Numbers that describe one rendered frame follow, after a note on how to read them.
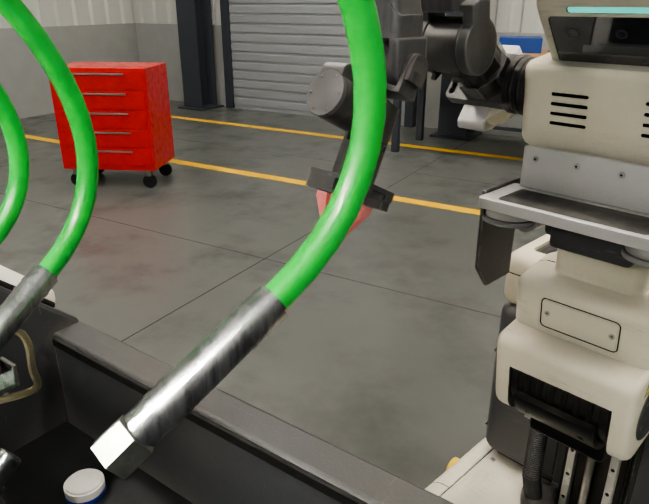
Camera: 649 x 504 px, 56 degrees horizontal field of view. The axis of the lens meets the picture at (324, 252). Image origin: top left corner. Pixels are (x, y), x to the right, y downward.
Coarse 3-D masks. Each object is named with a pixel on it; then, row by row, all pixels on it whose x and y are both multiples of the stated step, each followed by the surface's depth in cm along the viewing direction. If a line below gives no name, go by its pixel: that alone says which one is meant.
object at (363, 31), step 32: (352, 0) 23; (352, 32) 24; (352, 64) 25; (384, 64) 25; (384, 96) 25; (352, 128) 26; (352, 160) 26; (352, 192) 26; (320, 224) 26; (320, 256) 26; (288, 288) 26
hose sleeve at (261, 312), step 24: (264, 288) 26; (240, 312) 26; (264, 312) 25; (216, 336) 25; (240, 336) 25; (264, 336) 26; (192, 360) 25; (216, 360) 25; (240, 360) 26; (168, 384) 25; (192, 384) 25; (216, 384) 25; (144, 408) 25; (168, 408) 25; (192, 408) 25; (144, 432) 24; (168, 432) 25
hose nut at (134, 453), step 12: (120, 420) 25; (108, 432) 24; (120, 432) 24; (96, 444) 24; (108, 444) 24; (120, 444) 24; (132, 444) 24; (108, 456) 24; (120, 456) 24; (132, 456) 24; (144, 456) 25; (108, 468) 24; (120, 468) 24; (132, 468) 24
